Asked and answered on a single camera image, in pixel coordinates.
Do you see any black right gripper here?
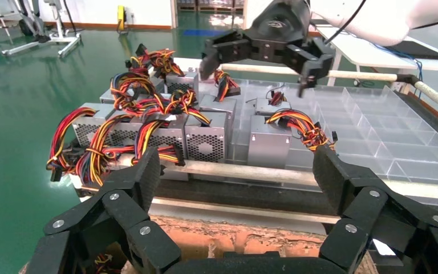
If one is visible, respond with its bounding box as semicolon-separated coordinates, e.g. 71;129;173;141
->
198;0;336;99

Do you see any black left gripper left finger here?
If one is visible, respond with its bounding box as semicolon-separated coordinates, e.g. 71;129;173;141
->
43;147;183;274

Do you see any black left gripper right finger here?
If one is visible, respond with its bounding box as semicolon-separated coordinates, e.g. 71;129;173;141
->
311;144;438;274

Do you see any clear plastic divider tray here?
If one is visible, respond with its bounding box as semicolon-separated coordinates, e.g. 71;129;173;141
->
198;77;438;188

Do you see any white background table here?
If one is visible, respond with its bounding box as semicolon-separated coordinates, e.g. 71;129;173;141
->
311;22;438;88

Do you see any brown cardboard divider box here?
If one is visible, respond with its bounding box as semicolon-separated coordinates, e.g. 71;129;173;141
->
90;213;379;274

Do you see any black laptop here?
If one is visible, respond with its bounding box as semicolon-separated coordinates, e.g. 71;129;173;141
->
387;39;438;61

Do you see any white wheeled metal stand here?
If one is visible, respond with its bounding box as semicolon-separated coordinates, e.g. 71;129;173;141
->
1;0;83;58

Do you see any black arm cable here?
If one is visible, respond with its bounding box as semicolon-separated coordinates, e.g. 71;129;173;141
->
324;0;368;45

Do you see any blue cable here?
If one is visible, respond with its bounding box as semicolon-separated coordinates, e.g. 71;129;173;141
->
370;42;424;90

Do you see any yellow wall device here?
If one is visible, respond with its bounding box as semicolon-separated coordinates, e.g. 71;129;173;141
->
117;5;127;33

